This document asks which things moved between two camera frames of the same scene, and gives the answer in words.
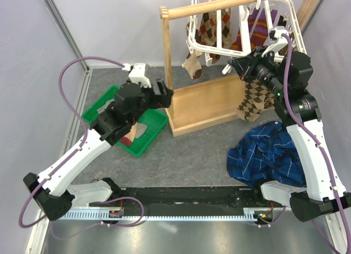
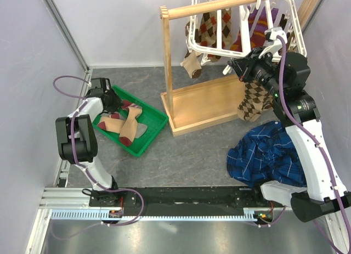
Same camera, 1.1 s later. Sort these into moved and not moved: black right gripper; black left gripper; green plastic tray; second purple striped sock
Moved: black left gripper
Not moved: green plastic tray; second purple striped sock; black right gripper
